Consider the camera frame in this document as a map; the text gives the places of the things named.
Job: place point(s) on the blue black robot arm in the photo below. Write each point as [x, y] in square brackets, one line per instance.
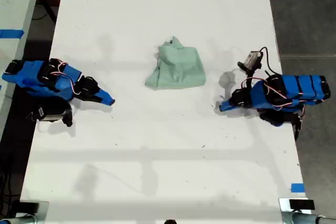
[34, 79]
[291, 91]

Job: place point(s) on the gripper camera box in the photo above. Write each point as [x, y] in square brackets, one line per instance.
[51, 112]
[252, 59]

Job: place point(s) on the silver metal bracket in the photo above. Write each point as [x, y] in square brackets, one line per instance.
[43, 212]
[284, 208]

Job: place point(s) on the camera black stalk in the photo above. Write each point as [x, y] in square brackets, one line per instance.
[68, 117]
[248, 74]

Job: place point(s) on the long blue tape strip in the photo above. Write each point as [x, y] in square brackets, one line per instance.
[10, 33]

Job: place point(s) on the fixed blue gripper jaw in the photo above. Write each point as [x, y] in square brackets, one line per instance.
[106, 96]
[228, 104]

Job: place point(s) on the black table clamp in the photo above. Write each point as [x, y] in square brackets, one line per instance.
[299, 125]

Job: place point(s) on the white side table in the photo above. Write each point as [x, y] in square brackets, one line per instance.
[13, 11]

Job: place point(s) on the short blue tape strip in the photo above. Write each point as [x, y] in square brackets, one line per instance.
[298, 187]

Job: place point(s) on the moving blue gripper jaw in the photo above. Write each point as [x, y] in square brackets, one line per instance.
[103, 101]
[228, 109]

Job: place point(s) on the small black box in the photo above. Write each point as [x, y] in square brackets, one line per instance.
[302, 204]
[29, 206]

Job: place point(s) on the black round object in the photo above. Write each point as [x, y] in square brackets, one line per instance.
[170, 222]

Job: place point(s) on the pale green T-shirt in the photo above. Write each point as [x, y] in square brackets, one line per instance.
[178, 69]

